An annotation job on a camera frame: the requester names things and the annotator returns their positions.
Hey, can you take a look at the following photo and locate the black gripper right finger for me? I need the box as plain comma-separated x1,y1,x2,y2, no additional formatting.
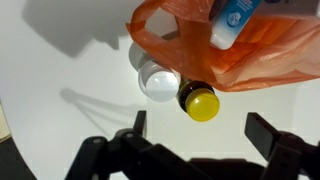
244,112,285,162

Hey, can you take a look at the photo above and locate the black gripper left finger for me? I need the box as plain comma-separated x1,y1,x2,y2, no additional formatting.
132,110,148,138

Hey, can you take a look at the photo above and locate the dark bottle with yellow cap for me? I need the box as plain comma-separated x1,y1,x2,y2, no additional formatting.
176,79,221,123

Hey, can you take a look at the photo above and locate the clear bottle with white cap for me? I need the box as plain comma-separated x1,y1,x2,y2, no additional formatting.
137,59,183,103

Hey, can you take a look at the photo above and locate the orange plastic bag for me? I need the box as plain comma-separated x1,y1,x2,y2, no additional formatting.
125,0,320,93

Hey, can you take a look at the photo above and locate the blue and white tube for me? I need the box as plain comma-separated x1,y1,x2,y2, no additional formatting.
209,0,265,51

